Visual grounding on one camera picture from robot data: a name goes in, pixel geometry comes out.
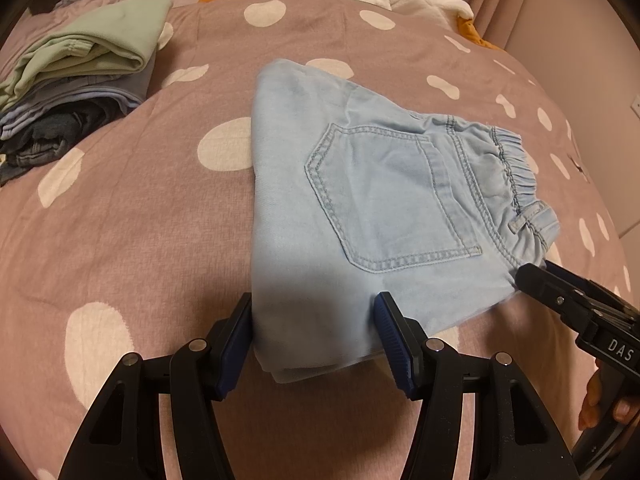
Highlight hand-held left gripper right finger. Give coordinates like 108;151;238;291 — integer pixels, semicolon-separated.
372;291;581;480

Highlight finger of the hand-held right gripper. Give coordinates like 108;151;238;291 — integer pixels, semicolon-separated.
514;262;608;337
544;259;640;322

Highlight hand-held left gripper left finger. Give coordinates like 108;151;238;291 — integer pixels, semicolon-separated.
57;292;256;480

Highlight light blue denim pants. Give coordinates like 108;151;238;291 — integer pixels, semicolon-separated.
250;58;561;386

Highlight person's right hand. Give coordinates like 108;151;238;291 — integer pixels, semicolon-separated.
579;369;640;432

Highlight pink polka dot blanket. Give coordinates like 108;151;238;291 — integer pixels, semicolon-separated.
0;0;640;480

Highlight folded dark jeans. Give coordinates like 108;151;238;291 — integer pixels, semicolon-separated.
0;102;123;187

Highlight folded blue-grey garment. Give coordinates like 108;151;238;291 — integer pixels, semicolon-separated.
0;64;157;142

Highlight folded green garment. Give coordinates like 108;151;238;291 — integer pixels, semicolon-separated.
0;0;174;111

